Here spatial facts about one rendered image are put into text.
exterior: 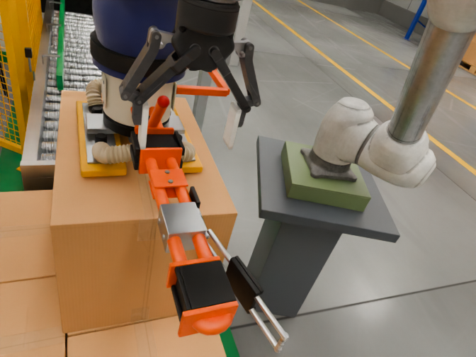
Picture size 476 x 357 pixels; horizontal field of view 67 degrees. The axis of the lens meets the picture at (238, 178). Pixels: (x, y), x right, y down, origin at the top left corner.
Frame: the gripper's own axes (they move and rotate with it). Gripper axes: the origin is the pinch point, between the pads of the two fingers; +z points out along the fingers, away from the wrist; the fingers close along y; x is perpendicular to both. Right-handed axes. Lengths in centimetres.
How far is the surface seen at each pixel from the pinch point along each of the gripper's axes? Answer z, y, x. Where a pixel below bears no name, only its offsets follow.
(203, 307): 11.3, 1.6, 21.8
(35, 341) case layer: 67, 27, -11
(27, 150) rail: 62, 34, -88
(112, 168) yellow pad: 24.2, 8.4, -25.2
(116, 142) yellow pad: 24.1, 6.6, -36.3
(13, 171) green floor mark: 121, 53, -154
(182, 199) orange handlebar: 12.6, -0.9, -0.1
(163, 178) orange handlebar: 11.9, 1.6, -5.1
